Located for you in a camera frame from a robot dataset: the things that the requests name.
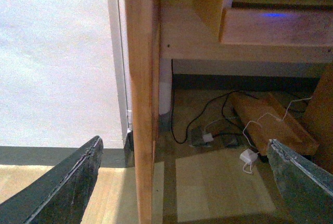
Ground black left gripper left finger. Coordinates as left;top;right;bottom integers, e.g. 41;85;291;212
1;136;104;223

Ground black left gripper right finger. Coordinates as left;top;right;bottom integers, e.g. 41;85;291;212
267;139;332;223

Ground white charger adapter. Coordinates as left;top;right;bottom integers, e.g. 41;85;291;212
239;148;258;164

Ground wooden footrest board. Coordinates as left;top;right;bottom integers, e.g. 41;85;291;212
230;93;319;156

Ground floor power strip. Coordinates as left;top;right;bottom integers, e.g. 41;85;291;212
189;126;240;148

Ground white plug in strip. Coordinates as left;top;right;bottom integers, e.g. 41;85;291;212
202;133;214;143

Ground wooden pull-out desk drawer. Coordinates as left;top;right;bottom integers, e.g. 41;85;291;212
219;8;332;47

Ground wooden desk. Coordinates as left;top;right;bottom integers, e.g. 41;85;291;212
125;0;331;223

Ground white thin cable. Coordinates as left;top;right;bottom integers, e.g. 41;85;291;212
242;97;312;175

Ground black cable on floor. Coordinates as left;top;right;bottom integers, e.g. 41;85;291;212
170;59;261;144

